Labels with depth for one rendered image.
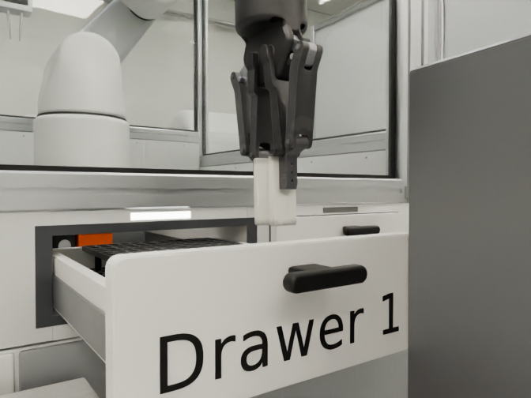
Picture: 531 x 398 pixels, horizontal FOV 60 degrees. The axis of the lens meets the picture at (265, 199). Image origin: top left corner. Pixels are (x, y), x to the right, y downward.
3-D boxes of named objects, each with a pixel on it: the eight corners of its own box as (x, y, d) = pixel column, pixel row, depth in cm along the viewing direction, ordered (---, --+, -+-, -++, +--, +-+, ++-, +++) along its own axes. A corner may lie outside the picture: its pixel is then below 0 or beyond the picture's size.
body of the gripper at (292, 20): (219, 1, 49) (220, 88, 49) (264, -32, 42) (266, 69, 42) (276, 16, 53) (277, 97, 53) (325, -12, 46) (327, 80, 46)
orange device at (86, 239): (113, 260, 91) (113, 232, 91) (53, 266, 84) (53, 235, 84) (107, 258, 94) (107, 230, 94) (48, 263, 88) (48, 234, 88)
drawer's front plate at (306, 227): (404, 272, 84) (405, 212, 84) (276, 293, 67) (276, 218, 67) (397, 272, 85) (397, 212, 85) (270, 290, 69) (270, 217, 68)
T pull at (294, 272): (368, 283, 35) (369, 264, 35) (291, 295, 31) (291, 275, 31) (336, 275, 38) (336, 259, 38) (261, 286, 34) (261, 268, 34)
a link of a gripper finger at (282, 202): (291, 156, 48) (295, 156, 47) (292, 224, 48) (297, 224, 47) (267, 155, 46) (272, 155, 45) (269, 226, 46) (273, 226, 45)
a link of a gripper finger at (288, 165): (289, 139, 47) (308, 136, 44) (290, 189, 47) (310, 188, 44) (277, 138, 46) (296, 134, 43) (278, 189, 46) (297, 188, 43)
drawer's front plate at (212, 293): (417, 347, 44) (418, 232, 44) (114, 440, 28) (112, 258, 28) (402, 341, 46) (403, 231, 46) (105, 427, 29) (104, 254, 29)
